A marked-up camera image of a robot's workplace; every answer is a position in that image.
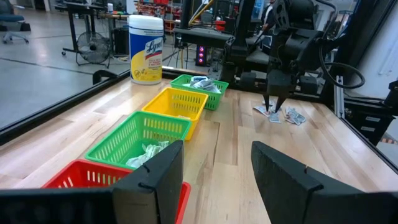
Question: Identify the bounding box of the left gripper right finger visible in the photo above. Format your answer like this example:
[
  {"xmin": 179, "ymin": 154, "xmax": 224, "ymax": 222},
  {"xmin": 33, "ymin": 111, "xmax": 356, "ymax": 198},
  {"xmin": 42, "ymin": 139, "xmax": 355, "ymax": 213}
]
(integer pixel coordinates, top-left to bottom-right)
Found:
[{"xmin": 251, "ymin": 141, "xmax": 398, "ymax": 224}]

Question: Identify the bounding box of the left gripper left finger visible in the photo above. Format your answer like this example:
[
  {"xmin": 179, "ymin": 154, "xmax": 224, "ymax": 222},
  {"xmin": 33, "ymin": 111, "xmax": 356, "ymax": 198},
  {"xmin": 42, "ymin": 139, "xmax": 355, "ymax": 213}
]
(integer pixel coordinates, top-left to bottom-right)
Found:
[{"xmin": 0, "ymin": 139, "xmax": 185, "ymax": 224}]

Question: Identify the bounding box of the green plastic basket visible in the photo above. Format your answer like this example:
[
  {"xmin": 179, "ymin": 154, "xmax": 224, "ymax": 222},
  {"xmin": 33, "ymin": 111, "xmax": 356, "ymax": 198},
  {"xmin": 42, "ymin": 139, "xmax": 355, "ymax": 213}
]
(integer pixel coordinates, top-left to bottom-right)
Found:
[
  {"xmin": 84, "ymin": 111, "xmax": 192, "ymax": 170},
  {"xmin": 170, "ymin": 73, "xmax": 229, "ymax": 111}
]

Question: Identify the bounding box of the silver aluminium extrusion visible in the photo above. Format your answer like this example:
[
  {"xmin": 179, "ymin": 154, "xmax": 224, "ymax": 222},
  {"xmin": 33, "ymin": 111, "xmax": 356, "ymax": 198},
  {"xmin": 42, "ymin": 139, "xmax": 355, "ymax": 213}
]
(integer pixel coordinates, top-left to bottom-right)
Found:
[{"xmin": 334, "ymin": 75, "xmax": 346, "ymax": 119}]

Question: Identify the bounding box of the person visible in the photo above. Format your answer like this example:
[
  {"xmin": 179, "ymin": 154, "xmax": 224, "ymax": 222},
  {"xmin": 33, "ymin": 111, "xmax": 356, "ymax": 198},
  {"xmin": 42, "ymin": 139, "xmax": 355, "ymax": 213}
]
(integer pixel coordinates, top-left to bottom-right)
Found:
[{"xmin": 261, "ymin": 0, "xmax": 277, "ymax": 32}]

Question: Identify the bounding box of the red plastic basket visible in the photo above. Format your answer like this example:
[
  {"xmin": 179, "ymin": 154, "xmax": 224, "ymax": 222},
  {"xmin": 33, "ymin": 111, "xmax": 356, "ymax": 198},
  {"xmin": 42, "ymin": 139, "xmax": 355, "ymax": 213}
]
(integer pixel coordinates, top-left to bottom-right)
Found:
[{"xmin": 42, "ymin": 159, "xmax": 192, "ymax": 224}]

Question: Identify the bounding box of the black computer tower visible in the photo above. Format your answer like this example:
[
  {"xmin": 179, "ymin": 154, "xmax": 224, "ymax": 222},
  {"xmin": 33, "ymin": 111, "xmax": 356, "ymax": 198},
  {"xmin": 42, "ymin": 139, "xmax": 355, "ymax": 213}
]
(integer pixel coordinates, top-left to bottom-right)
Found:
[{"xmin": 195, "ymin": 45, "xmax": 208, "ymax": 66}]

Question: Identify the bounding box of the yellow plastic basket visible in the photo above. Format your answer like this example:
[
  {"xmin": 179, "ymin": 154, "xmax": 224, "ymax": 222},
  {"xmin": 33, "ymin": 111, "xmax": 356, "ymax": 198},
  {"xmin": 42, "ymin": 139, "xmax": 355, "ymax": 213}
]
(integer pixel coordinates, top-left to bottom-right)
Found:
[{"xmin": 142, "ymin": 86, "xmax": 209, "ymax": 141}]

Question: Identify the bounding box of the yellow disinfecting wipes canister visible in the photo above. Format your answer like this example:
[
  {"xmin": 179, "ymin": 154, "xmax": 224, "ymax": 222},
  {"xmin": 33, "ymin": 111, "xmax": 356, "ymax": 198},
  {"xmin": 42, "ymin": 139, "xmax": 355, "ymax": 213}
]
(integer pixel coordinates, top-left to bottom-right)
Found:
[{"xmin": 128, "ymin": 14, "xmax": 165, "ymax": 85}]

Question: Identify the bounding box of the black floor fan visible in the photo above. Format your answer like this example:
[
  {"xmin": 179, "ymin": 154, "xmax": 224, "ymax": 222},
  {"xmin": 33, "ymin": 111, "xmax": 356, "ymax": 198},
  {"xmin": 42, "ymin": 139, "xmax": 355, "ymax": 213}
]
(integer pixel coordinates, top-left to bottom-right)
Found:
[{"xmin": 76, "ymin": 30, "xmax": 112, "ymax": 68}]

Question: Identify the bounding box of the black rolling desk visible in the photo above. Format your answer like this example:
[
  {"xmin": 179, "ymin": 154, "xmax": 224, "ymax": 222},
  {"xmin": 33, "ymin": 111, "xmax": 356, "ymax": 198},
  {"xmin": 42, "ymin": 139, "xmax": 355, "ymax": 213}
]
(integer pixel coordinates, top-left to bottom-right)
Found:
[{"xmin": 60, "ymin": 2, "xmax": 106, "ymax": 60}]

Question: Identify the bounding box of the blue office chair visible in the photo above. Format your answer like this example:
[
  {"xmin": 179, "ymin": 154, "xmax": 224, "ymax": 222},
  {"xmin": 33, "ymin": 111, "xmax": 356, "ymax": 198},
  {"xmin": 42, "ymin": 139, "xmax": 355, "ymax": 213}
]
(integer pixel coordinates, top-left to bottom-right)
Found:
[{"xmin": 0, "ymin": 6, "xmax": 32, "ymax": 44}]

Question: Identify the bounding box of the black aluminium table frame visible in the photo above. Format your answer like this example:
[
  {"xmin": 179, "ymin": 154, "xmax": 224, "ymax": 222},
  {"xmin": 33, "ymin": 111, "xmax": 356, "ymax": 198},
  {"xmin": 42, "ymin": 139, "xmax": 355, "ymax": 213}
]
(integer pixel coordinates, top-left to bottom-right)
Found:
[{"xmin": 0, "ymin": 67, "xmax": 398, "ymax": 175}]

